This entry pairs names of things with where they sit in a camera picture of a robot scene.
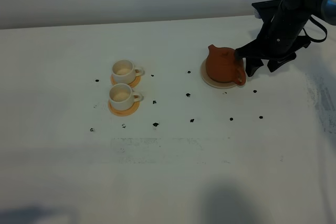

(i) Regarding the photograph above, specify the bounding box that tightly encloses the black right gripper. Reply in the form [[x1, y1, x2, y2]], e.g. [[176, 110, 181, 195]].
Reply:
[[234, 1, 311, 77]]

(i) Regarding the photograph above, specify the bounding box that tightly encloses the brown clay teapot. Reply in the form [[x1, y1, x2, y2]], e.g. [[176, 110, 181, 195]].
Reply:
[[205, 45, 246, 86]]

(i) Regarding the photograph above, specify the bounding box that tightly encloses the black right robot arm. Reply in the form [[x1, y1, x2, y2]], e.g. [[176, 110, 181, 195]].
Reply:
[[235, 0, 335, 77]]

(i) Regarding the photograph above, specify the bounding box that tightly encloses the beige round teapot coaster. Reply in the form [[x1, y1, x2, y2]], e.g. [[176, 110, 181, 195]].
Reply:
[[201, 59, 237, 89]]

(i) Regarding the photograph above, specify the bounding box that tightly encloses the orange coaster rear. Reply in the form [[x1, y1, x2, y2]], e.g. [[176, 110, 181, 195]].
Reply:
[[110, 75, 141, 88]]

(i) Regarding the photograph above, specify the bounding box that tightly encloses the orange coaster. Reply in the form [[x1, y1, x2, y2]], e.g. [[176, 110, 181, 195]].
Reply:
[[108, 100, 140, 116], [110, 75, 141, 88]]

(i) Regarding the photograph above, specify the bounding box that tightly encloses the orange coaster front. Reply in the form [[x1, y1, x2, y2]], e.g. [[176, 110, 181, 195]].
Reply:
[[108, 100, 140, 116]]

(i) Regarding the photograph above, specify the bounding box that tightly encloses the white teacup rear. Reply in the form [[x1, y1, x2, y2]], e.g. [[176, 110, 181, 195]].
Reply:
[[112, 60, 144, 84]]

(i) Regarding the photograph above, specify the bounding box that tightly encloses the white teacup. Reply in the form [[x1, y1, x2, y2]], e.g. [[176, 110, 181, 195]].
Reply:
[[112, 60, 144, 84], [109, 83, 143, 111]]

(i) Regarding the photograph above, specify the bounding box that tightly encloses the white teacup front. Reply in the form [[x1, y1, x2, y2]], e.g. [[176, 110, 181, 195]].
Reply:
[[109, 83, 143, 111]]

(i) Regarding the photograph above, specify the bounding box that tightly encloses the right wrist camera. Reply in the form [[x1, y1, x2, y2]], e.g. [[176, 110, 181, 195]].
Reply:
[[251, 0, 281, 23]]

